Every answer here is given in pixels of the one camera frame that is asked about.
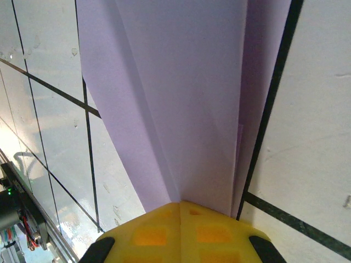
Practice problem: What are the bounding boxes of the lilac paper sheet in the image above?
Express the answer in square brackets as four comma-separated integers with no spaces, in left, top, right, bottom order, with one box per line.
[75,0,293,220]

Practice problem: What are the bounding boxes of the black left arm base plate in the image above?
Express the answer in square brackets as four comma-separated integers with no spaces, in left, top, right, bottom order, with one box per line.
[1,162,52,250]

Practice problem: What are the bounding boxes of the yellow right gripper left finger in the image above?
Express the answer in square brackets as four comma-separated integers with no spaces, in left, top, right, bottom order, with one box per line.
[79,202,181,263]

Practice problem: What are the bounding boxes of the arm controller board with wires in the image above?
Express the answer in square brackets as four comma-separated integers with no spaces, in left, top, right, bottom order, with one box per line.
[0,216,39,251]

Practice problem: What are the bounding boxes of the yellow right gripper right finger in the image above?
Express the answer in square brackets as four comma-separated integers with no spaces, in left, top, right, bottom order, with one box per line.
[180,201,288,263]

